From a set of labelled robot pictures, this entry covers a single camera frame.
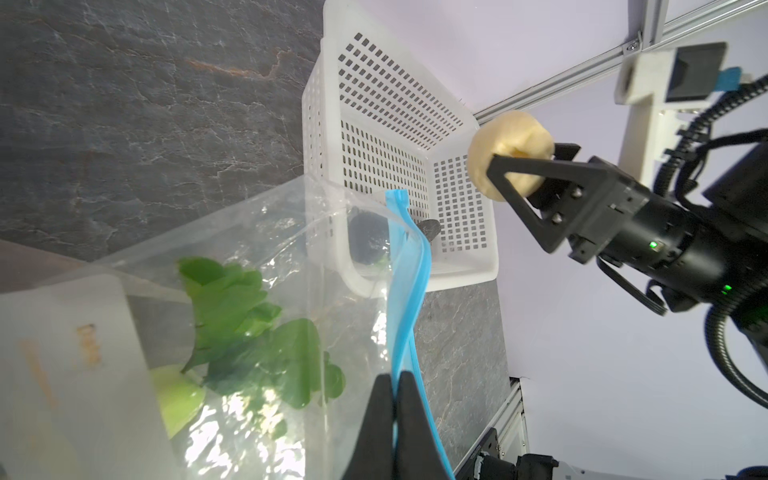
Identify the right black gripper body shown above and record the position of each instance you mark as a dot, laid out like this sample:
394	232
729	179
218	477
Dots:
672	257

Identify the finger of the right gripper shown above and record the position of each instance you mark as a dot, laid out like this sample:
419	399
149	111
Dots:
561	205
551	190

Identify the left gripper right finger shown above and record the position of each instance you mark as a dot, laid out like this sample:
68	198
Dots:
415	456

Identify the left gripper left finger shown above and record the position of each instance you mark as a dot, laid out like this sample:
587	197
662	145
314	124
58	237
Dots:
373	456

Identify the clear zip top bag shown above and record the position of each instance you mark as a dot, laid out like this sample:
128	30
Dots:
79	340

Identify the green leafy vegetable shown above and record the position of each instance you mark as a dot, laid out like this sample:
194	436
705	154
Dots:
241	350

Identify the black avocado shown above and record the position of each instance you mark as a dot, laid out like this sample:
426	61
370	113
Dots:
368	237

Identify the white plastic basket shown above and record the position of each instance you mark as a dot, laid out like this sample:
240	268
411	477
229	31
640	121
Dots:
375	119

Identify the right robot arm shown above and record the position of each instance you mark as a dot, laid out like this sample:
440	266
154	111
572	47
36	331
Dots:
635	311

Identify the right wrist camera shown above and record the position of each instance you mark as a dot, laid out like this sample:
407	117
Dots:
657	86

